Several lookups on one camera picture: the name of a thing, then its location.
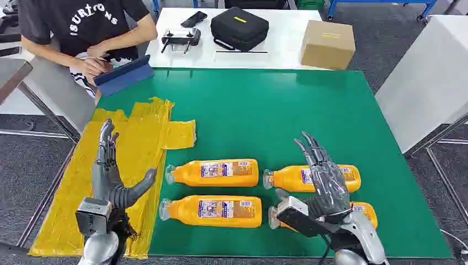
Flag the person's left hand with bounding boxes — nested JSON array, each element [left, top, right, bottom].
[[86, 44, 110, 59]]

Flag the person's right hand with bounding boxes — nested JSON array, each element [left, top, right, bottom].
[[71, 56, 112, 87]]

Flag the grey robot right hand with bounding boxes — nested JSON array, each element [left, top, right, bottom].
[[275, 131, 350, 224]]

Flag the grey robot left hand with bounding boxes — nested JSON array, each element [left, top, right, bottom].
[[91, 119, 157, 209]]

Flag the orange drink bottle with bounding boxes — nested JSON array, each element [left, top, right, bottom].
[[164, 158, 259, 188], [159, 195, 263, 229], [268, 202, 379, 232], [263, 165, 362, 193]]

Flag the person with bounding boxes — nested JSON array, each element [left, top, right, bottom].
[[18, 0, 158, 105]]

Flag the blue tablet case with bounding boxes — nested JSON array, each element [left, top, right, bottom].
[[92, 55, 156, 97]]

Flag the grey side table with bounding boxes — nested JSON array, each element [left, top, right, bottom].
[[0, 47, 97, 144]]

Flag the yellow plastic sheet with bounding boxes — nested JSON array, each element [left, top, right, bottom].
[[28, 97, 197, 259]]

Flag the black drone remote controller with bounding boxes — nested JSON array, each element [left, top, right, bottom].
[[161, 28, 202, 55]]

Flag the black office chair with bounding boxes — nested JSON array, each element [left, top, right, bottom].
[[0, 0, 23, 57]]

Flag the black smartphone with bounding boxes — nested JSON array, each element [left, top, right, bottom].
[[180, 10, 208, 29]]

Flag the green table mat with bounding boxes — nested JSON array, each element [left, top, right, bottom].
[[98, 67, 453, 259]]

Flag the black zip carrying case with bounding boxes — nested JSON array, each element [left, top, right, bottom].
[[210, 6, 270, 52]]

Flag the brown cardboard box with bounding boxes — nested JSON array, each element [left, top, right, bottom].
[[300, 19, 356, 71]]

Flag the white side table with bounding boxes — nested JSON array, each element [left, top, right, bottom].
[[374, 14, 468, 226]]

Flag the green plastic crate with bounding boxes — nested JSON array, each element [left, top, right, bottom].
[[296, 0, 326, 10]]

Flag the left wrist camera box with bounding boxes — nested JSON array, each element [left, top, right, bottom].
[[76, 197, 113, 237]]

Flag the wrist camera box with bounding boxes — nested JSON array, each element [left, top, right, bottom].
[[76, 197, 113, 237], [276, 195, 330, 239]]

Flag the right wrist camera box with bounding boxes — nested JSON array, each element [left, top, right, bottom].
[[276, 195, 330, 239]]

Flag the white cable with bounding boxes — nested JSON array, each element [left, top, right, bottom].
[[440, 228, 468, 265]]

